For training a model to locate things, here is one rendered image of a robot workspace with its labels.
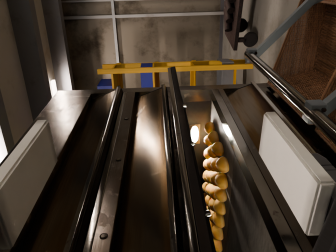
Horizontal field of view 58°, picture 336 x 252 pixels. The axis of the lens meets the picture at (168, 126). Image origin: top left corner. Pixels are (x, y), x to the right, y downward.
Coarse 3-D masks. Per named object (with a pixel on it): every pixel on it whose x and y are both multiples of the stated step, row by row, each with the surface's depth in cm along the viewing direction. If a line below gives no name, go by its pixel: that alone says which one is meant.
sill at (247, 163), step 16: (224, 112) 150; (224, 128) 146; (240, 144) 123; (240, 160) 118; (256, 176) 104; (256, 192) 99; (272, 208) 90; (272, 224) 86; (272, 240) 86; (288, 240) 80
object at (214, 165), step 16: (208, 128) 173; (208, 144) 177; (208, 160) 172; (224, 160) 140; (208, 176) 175; (224, 176) 145; (208, 192) 178; (224, 192) 147; (208, 208) 188; (224, 208) 151
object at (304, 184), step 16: (272, 112) 18; (272, 128) 17; (288, 128) 16; (272, 144) 17; (288, 144) 15; (272, 160) 17; (288, 160) 15; (304, 160) 14; (272, 176) 17; (288, 176) 15; (304, 176) 13; (320, 176) 12; (288, 192) 15; (304, 192) 13; (320, 192) 12; (304, 208) 13; (320, 208) 13; (304, 224) 13; (320, 224) 13
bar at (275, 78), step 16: (320, 0) 100; (288, 16) 103; (272, 32) 105; (256, 48) 107; (256, 64) 96; (272, 80) 83; (288, 96) 73; (304, 96) 69; (304, 112) 65; (320, 112) 61; (320, 128) 59
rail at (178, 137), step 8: (168, 72) 163; (176, 104) 125; (176, 112) 118; (176, 120) 112; (176, 128) 106; (176, 136) 101; (184, 160) 88; (184, 168) 85; (184, 176) 82; (184, 184) 79; (184, 192) 76; (184, 200) 74; (184, 208) 72; (192, 208) 71; (192, 216) 68; (192, 224) 66; (192, 232) 64; (192, 240) 62; (192, 248) 61
